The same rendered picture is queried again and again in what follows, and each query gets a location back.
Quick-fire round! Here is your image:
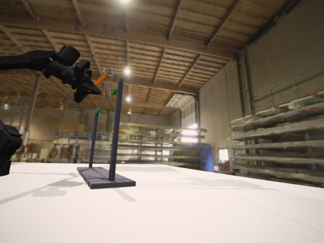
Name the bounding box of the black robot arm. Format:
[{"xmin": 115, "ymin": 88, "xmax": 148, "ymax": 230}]
[{"xmin": 0, "ymin": 45, "xmax": 81, "ymax": 177}]

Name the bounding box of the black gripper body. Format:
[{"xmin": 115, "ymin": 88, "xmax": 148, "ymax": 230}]
[{"xmin": 59, "ymin": 59, "xmax": 90, "ymax": 103}]

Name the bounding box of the orange handle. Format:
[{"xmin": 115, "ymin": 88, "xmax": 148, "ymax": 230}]
[{"xmin": 94, "ymin": 68, "xmax": 112, "ymax": 86}]

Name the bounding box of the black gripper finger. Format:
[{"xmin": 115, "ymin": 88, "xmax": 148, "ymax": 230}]
[
  {"xmin": 80, "ymin": 74, "xmax": 102, "ymax": 93},
  {"xmin": 80, "ymin": 88, "xmax": 101, "ymax": 95}
]

